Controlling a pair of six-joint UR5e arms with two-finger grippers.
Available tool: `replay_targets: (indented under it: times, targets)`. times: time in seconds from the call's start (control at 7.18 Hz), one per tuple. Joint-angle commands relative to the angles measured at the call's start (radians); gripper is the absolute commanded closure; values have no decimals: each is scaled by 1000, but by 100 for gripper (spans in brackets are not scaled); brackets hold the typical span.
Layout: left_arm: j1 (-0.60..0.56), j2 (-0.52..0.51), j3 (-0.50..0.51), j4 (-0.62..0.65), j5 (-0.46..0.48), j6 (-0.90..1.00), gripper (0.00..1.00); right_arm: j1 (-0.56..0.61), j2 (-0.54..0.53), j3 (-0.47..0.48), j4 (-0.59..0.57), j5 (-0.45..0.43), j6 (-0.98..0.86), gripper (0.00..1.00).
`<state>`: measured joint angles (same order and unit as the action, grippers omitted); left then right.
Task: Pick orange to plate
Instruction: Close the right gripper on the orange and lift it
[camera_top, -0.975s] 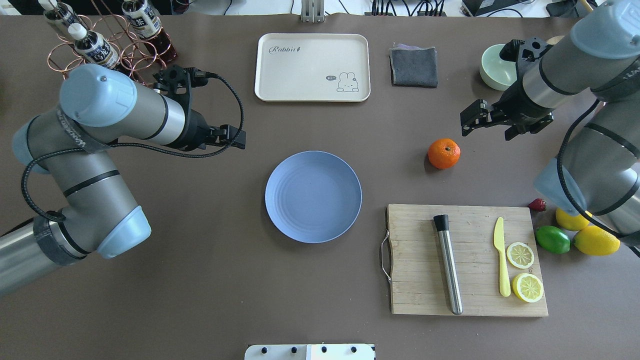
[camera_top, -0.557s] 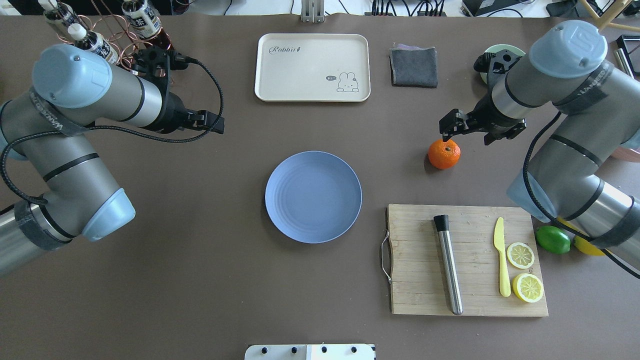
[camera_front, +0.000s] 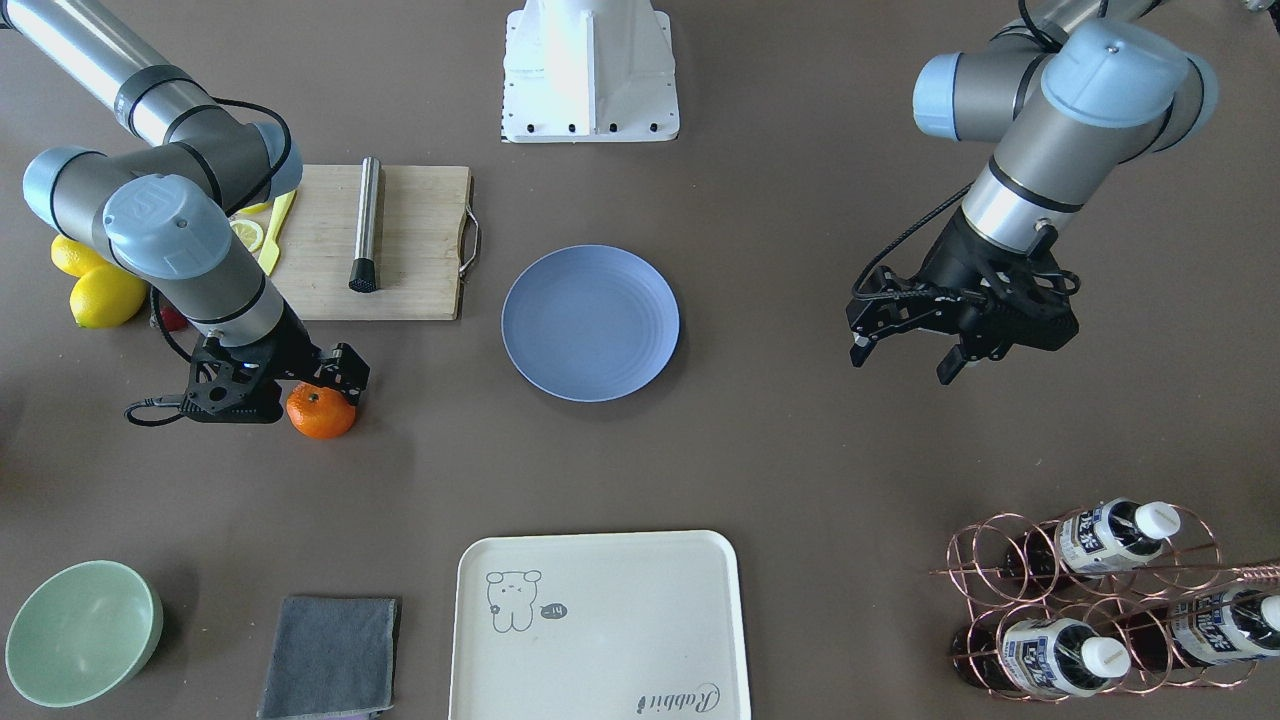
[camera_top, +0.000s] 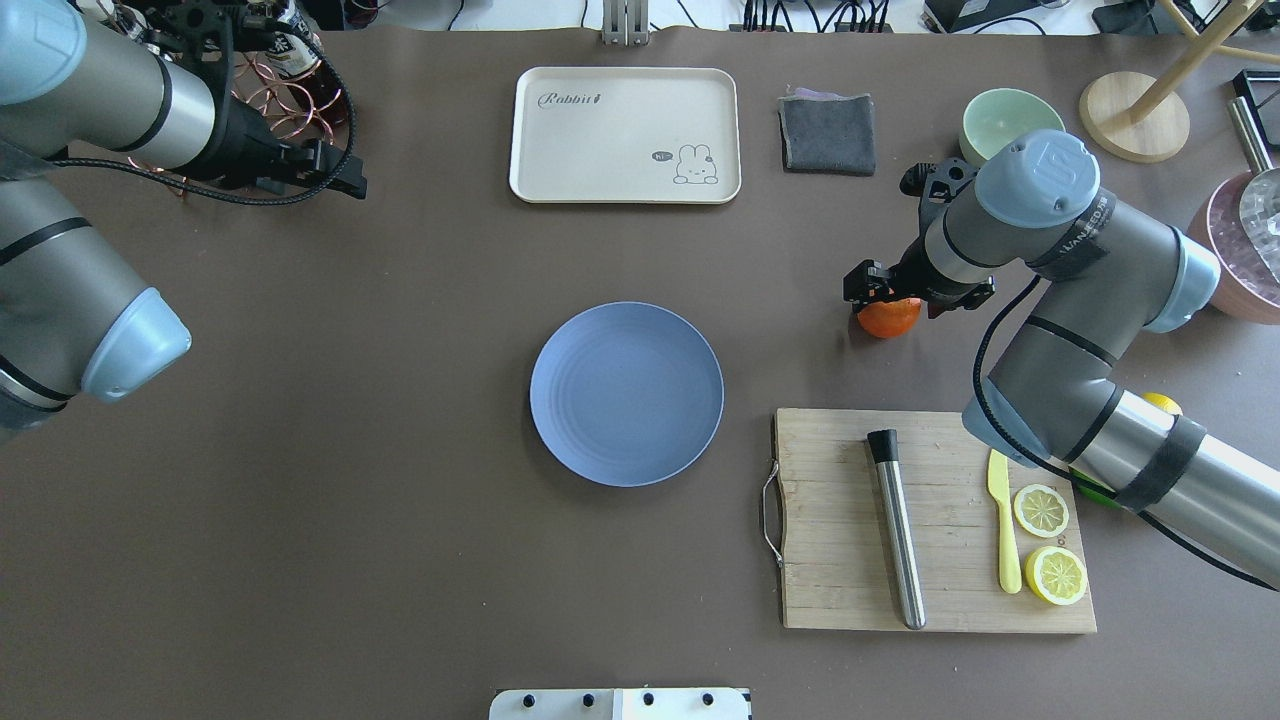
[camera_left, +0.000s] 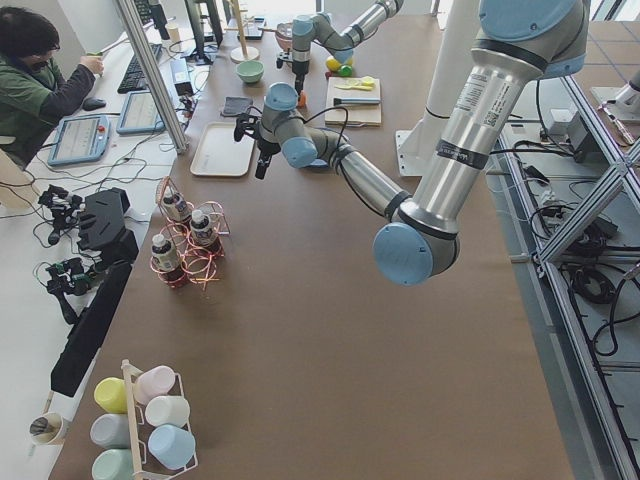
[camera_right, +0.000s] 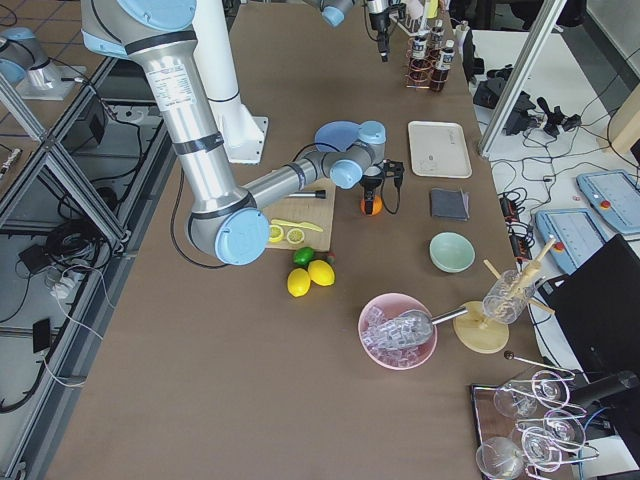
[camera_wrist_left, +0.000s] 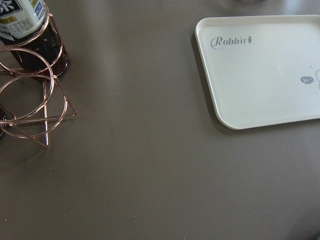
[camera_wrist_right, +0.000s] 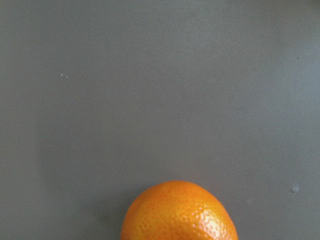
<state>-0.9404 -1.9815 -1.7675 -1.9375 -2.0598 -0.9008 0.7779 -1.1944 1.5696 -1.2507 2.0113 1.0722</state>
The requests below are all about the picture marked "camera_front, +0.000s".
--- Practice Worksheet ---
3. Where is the yellow plastic knife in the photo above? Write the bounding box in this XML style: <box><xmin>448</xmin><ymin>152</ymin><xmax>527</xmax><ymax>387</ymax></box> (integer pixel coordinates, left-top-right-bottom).
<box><xmin>259</xmin><ymin>190</ymin><xmax>297</xmax><ymax>275</ymax></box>

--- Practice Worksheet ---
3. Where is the blue round plate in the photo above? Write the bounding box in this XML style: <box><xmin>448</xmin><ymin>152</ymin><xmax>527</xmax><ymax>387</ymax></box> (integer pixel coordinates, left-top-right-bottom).
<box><xmin>500</xmin><ymin>243</ymin><xmax>680</xmax><ymax>404</ymax></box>

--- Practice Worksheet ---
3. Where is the whole lemon lower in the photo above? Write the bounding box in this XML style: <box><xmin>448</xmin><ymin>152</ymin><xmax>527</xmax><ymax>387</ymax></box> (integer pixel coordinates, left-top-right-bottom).
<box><xmin>69</xmin><ymin>265</ymin><xmax>148</xmax><ymax>329</ymax></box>

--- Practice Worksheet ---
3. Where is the lemon slice upper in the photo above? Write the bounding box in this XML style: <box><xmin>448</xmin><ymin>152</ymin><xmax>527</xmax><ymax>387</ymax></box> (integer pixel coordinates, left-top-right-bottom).
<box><xmin>230</xmin><ymin>218</ymin><xmax>266</xmax><ymax>254</ymax></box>

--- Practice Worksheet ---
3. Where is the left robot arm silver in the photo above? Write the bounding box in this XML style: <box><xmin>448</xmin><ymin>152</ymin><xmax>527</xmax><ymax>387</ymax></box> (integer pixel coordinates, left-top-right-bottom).
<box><xmin>846</xmin><ymin>1</ymin><xmax>1220</xmax><ymax>384</ymax></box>

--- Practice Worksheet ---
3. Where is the whole lemon upper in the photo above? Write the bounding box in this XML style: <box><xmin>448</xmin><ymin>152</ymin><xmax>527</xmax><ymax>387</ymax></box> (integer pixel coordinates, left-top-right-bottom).
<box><xmin>50</xmin><ymin>234</ymin><xmax>108</xmax><ymax>278</ymax></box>

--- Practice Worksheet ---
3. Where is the whole lemon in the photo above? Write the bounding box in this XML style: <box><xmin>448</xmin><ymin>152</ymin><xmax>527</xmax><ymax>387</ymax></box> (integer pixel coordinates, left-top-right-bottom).
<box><xmin>69</xmin><ymin>265</ymin><xmax>148</xmax><ymax>329</ymax></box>
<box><xmin>50</xmin><ymin>234</ymin><xmax>108</xmax><ymax>278</ymax></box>

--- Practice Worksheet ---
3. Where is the orange mandarin fruit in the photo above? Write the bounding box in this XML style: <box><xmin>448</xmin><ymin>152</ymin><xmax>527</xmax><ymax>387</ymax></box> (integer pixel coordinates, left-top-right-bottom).
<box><xmin>285</xmin><ymin>383</ymin><xmax>358</xmax><ymax>439</ymax></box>

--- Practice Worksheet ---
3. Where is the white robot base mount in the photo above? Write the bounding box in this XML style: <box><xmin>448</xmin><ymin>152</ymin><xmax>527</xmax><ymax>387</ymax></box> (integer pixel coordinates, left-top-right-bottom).
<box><xmin>500</xmin><ymin>1</ymin><xmax>681</xmax><ymax>143</ymax></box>

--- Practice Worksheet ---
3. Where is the steel muddler black tip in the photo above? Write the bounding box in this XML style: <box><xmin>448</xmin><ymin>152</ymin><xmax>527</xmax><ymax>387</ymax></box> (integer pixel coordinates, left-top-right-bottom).
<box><xmin>348</xmin><ymin>156</ymin><xmax>381</xmax><ymax>293</ymax></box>

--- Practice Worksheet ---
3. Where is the copper wire bottle rack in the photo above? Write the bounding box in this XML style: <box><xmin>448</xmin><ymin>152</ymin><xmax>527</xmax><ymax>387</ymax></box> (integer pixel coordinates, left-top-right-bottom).
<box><xmin>941</xmin><ymin>512</ymin><xmax>1279</xmax><ymax>702</ymax></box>

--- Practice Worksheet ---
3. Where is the green ceramic bowl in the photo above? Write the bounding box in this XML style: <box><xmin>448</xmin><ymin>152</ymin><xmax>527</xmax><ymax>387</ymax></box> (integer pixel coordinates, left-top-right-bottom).
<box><xmin>4</xmin><ymin>560</ymin><xmax>164</xmax><ymax>708</ymax></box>

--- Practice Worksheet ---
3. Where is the tea bottle back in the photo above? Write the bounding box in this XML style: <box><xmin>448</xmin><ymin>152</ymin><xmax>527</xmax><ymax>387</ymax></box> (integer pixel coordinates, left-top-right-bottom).
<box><xmin>1120</xmin><ymin>585</ymin><xmax>1279</xmax><ymax>671</ymax></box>
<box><xmin>998</xmin><ymin>498</ymin><xmax>1181</xmax><ymax>591</ymax></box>

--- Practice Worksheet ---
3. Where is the tea bottle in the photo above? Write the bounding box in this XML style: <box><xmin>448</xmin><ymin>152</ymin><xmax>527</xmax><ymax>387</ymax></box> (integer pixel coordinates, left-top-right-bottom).
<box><xmin>1120</xmin><ymin>585</ymin><xmax>1279</xmax><ymax>671</ymax></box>
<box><xmin>998</xmin><ymin>498</ymin><xmax>1181</xmax><ymax>591</ymax></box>
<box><xmin>950</xmin><ymin>618</ymin><xmax>1132</xmax><ymax>701</ymax></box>

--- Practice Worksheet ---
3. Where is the red strawberry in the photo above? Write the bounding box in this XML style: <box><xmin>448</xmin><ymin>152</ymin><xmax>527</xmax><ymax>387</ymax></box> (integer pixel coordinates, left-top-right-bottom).
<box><xmin>151</xmin><ymin>300</ymin><xmax>189</xmax><ymax>333</ymax></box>

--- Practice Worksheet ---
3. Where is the tea bottle front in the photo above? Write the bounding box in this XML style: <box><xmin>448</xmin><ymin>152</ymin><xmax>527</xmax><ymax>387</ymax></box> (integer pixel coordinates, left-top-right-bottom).
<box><xmin>950</xmin><ymin>618</ymin><xmax>1132</xmax><ymax>701</ymax></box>

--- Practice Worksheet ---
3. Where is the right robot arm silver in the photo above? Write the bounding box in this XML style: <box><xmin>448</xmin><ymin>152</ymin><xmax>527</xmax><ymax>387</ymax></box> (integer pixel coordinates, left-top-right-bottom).
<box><xmin>3</xmin><ymin>1</ymin><xmax>369</xmax><ymax>423</ymax></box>

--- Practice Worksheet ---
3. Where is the wooden cutting board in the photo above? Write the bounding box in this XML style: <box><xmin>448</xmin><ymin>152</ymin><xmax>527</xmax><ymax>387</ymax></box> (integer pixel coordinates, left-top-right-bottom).
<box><xmin>270</xmin><ymin>164</ymin><xmax>472</xmax><ymax>322</ymax></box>

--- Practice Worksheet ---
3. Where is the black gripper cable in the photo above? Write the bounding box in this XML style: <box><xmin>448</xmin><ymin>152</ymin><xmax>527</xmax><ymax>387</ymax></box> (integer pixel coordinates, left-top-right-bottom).
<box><xmin>124</xmin><ymin>331</ymin><xmax>201</xmax><ymax>429</ymax></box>

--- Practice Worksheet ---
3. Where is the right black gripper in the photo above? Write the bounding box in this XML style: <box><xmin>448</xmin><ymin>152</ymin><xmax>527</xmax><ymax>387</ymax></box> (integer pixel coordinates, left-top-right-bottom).
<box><xmin>182</xmin><ymin>318</ymin><xmax>370</xmax><ymax>423</ymax></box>

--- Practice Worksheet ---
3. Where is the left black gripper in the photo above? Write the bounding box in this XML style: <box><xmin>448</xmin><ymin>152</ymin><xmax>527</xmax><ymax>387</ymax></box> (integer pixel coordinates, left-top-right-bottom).
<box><xmin>846</xmin><ymin>211</ymin><xmax>1080</xmax><ymax>386</ymax></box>

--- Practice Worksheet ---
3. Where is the grey folded cloth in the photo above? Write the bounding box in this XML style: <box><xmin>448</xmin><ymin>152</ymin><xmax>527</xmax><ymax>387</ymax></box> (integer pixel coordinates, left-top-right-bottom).
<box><xmin>257</xmin><ymin>594</ymin><xmax>401</xmax><ymax>719</ymax></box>

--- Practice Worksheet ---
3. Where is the cream rabbit tray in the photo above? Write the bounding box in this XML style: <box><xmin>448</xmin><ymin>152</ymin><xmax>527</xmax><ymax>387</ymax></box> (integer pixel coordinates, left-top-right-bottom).
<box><xmin>449</xmin><ymin>530</ymin><xmax>753</xmax><ymax>719</ymax></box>

